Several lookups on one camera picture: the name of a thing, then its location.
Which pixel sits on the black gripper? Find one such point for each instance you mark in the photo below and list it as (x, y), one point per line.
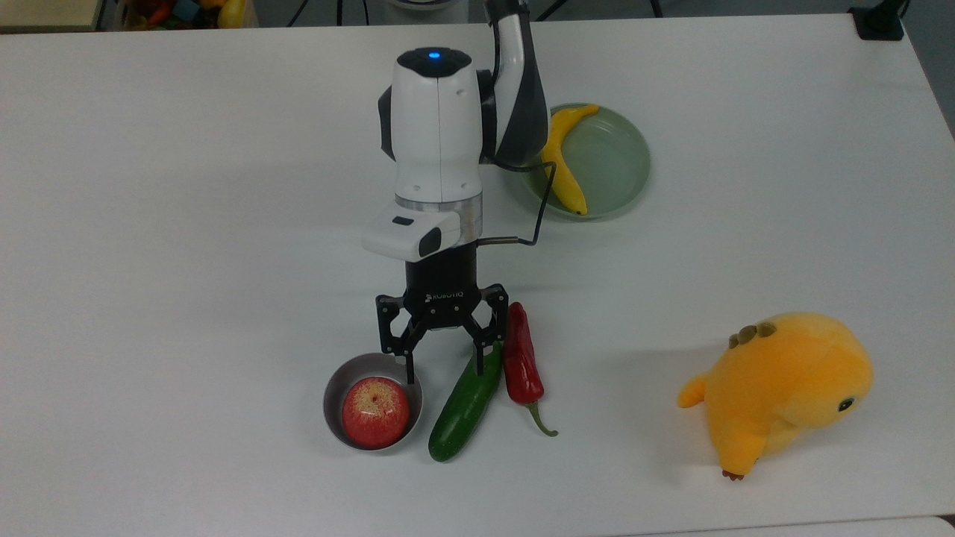
(442, 283)

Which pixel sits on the dark green cucumber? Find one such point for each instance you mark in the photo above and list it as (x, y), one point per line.
(466, 406)

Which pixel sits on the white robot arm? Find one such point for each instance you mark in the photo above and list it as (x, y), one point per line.
(436, 127)

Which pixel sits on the small grey metal bowl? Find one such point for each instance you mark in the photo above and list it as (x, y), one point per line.
(343, 380)

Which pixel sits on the red chili pepper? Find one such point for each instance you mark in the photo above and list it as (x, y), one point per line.
(522, 362)

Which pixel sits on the red apple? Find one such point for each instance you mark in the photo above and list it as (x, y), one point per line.
(375, 412)

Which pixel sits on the yellow banana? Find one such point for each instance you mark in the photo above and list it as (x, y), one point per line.
(563, 171)

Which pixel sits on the pale green round plate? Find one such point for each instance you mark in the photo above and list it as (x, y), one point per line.
(615, 164)

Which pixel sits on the black tripod legs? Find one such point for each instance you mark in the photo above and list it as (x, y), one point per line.
(339, 10)
(649, 7)

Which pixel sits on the yellow plush toy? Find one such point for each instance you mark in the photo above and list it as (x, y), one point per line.
(783, 388)

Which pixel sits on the box of toy fruits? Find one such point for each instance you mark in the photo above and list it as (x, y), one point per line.
(186, 13)

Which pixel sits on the beige cabinet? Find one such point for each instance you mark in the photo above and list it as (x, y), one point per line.
(48, 13)

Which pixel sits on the black table clamp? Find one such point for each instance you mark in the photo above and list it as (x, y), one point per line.
(879, 22)

